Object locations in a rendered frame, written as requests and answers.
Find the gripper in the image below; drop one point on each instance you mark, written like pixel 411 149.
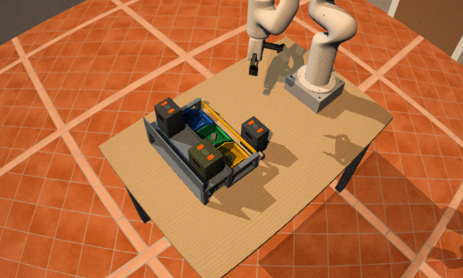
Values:
pixel 255 49

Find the green bin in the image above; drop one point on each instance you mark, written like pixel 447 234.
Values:
pixel 221 136

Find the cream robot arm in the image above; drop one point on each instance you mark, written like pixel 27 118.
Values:
pixel 263 19

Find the yellow thin bar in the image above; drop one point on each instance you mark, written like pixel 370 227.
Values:
pixel 240 138

